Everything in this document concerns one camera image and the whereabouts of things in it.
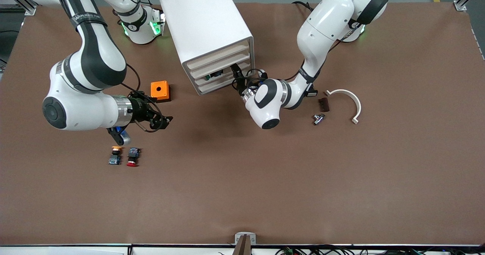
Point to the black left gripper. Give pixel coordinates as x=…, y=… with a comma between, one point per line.
x=241, y=83

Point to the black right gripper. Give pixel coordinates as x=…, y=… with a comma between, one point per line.
x=141, y=109

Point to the white plastic drawer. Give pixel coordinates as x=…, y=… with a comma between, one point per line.
x=219, y=57
x=226, y=74
x=223, y=84
x=223, y=65

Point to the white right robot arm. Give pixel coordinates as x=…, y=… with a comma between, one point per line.
x=94, y=58

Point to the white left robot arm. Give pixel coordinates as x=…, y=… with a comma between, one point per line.
x=326, y=20

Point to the red mushroom push button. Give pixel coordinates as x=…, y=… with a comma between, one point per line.
x=133, y=153

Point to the yellow mushroom push button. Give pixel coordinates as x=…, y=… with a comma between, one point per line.
x=115, y=159

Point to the white drawer cabinet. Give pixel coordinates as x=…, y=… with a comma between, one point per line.
x=204, y=20

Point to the brown terminal block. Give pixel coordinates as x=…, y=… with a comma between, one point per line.
x=324, y=105

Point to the small metal connector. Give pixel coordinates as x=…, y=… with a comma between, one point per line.
x=318, y=119

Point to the brown pole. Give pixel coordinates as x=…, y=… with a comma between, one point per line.
x=244, y=248

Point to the orange push-button enclosure box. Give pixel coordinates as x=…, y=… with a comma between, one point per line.
x=159, y=90

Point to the black rectangular white-faced switch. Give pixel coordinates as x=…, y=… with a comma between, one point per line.
x=313, y=93

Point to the white curved plastic bracket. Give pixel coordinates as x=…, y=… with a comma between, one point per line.
x=354, y=101

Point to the grey metal bracket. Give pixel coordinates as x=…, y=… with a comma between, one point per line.
x=252, y=240

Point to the white aluminium frame rail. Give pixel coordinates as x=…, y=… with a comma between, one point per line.
x=57, y=250

